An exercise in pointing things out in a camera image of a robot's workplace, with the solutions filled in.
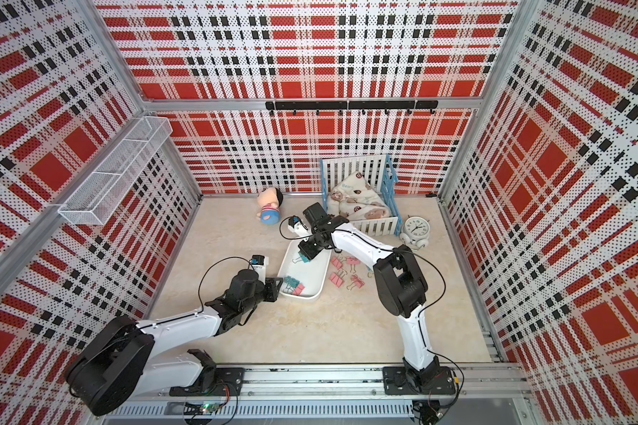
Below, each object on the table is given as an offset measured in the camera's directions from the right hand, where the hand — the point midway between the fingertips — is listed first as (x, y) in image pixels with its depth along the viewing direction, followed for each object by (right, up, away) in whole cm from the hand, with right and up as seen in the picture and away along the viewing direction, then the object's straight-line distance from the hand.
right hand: (309, 247), depth 92 cm
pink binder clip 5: (-4, -15, -1) cm, 15 cm away
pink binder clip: (+9, -11, +1) cm, 15 cm away
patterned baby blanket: (+18, +19, +25) cm, 36 cm away
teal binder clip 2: (-7, -12, +2) cm, 14 cm away
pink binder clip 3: (+16, -6, +6) cm, 18 cm away
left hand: (-9, -11, -2) cm, 14 cm away
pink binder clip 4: (+17, -12, +1) cm, 21 cm away
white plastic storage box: (+1, -11, +4) cm, 11 cm away
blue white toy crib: (+30, +31, +22) cm, 49 cm away
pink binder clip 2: (+10, -7, +6) cm, 14 cm away
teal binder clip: (-3, -4, +1) cm, 5 cm away
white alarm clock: (+41, +5, +11) cm, 43 cm away
